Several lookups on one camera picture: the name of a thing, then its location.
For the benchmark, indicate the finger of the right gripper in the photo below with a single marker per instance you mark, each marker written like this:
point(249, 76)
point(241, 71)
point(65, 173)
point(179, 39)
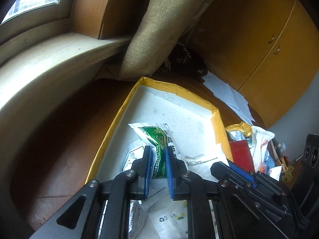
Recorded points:
point(243, 174)

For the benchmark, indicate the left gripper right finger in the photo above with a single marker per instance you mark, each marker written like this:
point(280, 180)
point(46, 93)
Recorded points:
point(174, 169)

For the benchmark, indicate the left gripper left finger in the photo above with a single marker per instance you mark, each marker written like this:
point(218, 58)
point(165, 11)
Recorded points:
point(144, 174)

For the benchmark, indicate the green white medicine packet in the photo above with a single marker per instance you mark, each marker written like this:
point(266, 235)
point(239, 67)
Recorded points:
point(159, 137)

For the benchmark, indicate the white packet red text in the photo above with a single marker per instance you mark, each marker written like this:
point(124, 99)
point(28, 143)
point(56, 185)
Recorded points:
point(201, 164)

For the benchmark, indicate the red foil snack bag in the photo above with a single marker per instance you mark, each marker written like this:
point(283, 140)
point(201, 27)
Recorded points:
point(241, 155)

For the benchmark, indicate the blue rolled cloth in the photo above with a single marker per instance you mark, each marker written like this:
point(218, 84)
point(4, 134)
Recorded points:
point(268, 160)

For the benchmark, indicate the white plastic bag red text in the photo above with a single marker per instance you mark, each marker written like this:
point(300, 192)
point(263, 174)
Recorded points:
point(260, 139)

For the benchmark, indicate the yellow toy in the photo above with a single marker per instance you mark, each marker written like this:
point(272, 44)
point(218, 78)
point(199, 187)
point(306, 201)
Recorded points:
point(286, 172)

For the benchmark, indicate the white toy figure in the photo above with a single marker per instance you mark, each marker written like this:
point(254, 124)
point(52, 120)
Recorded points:
point(280, 149)

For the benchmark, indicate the gold foil packet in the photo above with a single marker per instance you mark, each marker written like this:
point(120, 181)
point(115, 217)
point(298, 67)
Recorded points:
point(239, 131)

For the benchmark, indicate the yellow cardboard box tray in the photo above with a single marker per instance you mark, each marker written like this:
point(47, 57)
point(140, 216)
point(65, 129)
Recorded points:
point(195, 123)

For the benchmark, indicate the crumpled white leaflet packet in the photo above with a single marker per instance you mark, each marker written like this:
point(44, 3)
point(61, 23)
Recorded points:
point(137, 215)

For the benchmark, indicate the white recycle-logo bag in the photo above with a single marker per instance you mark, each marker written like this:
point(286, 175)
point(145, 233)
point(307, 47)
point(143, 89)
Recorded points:
point(171, 221)

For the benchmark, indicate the white paper sheets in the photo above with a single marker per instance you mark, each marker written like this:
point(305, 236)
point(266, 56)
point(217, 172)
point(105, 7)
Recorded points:
point(229, 96)

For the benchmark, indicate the yellow wooden cabinet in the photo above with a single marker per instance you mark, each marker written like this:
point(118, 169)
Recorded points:
point(267, 50)

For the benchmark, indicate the beige curtain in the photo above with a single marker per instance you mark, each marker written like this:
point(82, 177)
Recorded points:
point(164, 22)

